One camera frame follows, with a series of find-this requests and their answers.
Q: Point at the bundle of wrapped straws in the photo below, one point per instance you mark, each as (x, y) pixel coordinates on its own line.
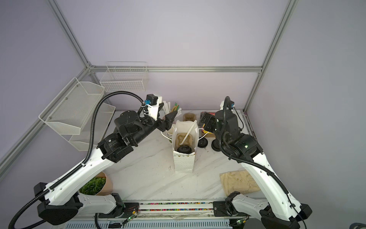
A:
(168, 108)

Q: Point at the white paper gift bag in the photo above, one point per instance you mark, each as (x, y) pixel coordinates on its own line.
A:
(184, 163)

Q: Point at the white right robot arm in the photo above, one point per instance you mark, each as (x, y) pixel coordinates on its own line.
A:
(282, 210)

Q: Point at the brown pulp cup carrier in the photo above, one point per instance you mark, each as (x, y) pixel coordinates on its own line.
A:
(189, 117)
(181, 139)

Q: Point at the white wire basket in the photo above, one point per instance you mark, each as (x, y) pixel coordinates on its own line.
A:
(125, 76)

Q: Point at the brown cardboard napkin box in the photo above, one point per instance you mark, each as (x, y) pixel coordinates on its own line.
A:
(211, 136)

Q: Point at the white mesh two-tier shelf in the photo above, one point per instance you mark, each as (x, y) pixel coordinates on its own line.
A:
(70, 112)

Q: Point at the stack of black cup lids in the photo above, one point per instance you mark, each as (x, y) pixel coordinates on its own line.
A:
(215, 146)

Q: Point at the beige work glove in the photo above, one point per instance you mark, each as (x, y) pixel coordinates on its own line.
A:
(240, 181)

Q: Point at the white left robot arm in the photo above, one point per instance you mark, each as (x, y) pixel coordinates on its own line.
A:
(61, 200)

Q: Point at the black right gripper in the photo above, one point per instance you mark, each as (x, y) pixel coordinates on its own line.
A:
(208, 119)

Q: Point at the white straw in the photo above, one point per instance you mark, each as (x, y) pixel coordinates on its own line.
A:
(188, 132)

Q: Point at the stack of green paper cups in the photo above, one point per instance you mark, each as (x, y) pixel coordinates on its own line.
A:
(169, 133)

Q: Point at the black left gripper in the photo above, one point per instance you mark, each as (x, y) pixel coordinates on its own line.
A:
(167, 123)

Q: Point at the single black cup lid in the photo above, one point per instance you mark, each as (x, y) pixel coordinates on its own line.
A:
(202, 142)

